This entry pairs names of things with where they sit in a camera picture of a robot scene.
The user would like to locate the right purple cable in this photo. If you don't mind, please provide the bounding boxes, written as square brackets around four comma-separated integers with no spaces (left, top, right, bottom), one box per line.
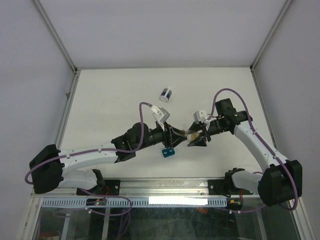
[207,87,298,214]

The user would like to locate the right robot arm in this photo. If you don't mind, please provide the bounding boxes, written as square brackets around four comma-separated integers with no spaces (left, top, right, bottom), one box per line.
[188,98,303,207]

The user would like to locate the perforated cable tray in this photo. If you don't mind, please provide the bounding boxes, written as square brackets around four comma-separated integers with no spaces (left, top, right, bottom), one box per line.
[41,196,227,209]

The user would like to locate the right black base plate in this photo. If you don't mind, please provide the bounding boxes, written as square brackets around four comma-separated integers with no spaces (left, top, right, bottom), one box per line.
[207,178,241,198]

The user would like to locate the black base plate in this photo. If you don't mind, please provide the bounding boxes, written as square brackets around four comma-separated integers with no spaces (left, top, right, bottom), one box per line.
[88,179,121,196]
[207,178,241,198]

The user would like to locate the clear pill bottle yellow capsules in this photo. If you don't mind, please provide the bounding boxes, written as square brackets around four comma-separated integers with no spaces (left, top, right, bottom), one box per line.
[184,129,201,143]

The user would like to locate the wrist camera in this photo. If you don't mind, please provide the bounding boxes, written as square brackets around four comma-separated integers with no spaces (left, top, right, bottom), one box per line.
[193,110,210,124]
[150,105,170,124]

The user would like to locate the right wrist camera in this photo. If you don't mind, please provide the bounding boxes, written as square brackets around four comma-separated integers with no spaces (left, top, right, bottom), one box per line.
[193,110,210,124]

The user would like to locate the teal pill organizer box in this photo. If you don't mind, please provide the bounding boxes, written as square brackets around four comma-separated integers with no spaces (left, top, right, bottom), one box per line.
[161,148,176,158]

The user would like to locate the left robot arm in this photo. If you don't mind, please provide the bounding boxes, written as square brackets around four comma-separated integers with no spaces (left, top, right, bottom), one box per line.
[26,122,187,195]

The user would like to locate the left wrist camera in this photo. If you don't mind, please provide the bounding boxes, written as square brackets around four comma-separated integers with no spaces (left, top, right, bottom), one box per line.
[150,105,170,124]

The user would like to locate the aluminium mounting rail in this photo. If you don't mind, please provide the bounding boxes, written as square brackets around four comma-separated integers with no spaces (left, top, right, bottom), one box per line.
[31,176,300,201]

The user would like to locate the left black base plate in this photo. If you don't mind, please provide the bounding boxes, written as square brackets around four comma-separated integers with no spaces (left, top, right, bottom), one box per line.
[88,179,121,196]

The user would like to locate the white blue pill bottle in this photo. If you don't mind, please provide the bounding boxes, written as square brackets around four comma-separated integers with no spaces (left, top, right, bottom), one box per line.
[159,86,172,103]

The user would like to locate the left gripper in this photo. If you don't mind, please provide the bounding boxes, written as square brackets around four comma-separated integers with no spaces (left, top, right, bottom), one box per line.
[135,121,187,151]

